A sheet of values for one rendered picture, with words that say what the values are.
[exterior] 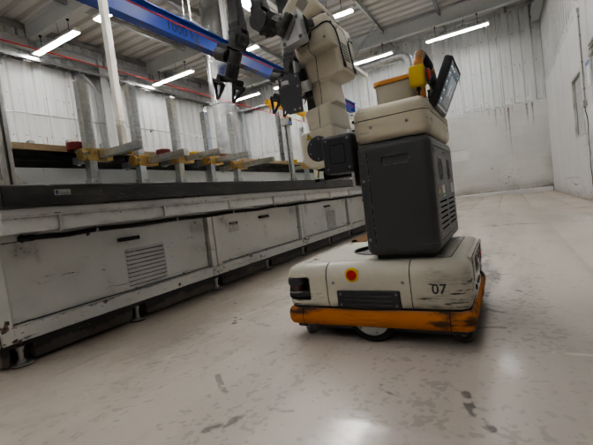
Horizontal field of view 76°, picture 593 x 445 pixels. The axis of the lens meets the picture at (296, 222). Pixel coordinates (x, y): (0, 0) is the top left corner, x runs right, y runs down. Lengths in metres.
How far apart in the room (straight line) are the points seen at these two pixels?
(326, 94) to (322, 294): 0.81
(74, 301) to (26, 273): 0.24
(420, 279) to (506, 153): 10.93
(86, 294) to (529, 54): 11.88
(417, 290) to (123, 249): 1.50
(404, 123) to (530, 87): 11.09
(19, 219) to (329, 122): 1.21
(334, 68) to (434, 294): 0.95
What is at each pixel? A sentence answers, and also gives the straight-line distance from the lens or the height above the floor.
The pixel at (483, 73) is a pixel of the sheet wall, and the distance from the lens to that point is 12.50.
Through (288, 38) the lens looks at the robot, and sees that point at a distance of 1.59.
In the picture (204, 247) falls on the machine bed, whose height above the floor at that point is 0.30.
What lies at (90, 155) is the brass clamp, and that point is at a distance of 1.82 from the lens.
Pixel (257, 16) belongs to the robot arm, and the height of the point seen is 1.25.
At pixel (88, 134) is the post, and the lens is 1.85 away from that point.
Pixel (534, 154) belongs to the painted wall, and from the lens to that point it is 12.15.
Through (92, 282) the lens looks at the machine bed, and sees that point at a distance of 2.08.
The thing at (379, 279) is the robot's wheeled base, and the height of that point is 0.22.
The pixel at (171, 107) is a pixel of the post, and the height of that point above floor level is 1.10.
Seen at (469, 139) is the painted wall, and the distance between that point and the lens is 12.20.
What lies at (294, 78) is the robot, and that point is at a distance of 1.66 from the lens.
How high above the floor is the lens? 0.52
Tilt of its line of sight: 3 degrees down
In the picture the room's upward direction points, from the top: 7 degrees counter-clockwise
